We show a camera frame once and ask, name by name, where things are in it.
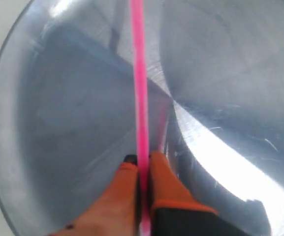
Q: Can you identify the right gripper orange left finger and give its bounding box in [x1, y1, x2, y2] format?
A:
[50, 154, 139, 236]

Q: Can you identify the pink and white stick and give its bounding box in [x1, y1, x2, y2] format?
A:
[129, 0, 151, 236]

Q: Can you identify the round stainless steel plate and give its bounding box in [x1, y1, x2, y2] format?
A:
[0, 0, 284, 236]

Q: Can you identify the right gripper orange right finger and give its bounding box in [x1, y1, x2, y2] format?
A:
[149, 151, 246, 236]

